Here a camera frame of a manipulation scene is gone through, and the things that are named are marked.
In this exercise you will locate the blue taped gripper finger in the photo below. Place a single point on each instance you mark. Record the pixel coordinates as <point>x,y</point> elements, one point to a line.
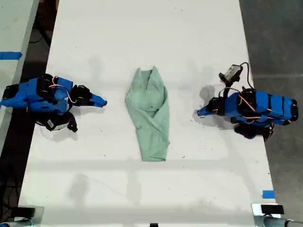
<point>206,114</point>
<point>98,105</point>
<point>98,99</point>
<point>206,108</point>

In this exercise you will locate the pale green T-shirt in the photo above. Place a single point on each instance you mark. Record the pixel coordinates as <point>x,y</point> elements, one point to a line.
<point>151,113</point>

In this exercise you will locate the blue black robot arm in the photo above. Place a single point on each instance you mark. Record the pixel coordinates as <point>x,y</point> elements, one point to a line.
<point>28,94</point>
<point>265,106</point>

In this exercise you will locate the long blue tape strip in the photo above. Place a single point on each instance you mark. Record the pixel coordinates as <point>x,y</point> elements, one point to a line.
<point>10,55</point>

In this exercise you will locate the white side table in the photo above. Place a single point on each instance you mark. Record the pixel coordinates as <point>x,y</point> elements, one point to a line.
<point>11,35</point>

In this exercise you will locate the short blue tape strip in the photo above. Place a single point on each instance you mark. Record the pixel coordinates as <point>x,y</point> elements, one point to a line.
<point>268,194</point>

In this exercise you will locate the small black box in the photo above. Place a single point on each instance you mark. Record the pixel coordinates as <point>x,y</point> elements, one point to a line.
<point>26,211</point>
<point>272,209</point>

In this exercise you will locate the small black clip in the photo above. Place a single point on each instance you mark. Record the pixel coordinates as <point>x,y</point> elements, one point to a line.
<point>154,225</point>

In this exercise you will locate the grey clamp tube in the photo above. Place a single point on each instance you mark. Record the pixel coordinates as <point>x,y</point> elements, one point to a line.
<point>16,223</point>
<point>272,222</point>

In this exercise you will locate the camera black stalk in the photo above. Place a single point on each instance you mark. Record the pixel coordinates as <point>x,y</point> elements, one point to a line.
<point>73,123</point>
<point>229,85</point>

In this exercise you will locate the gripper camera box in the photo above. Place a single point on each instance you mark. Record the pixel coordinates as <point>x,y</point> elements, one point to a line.
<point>56,123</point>
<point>233,72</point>

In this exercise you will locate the white metal bracket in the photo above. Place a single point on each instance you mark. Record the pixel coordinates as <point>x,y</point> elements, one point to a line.
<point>255,209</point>

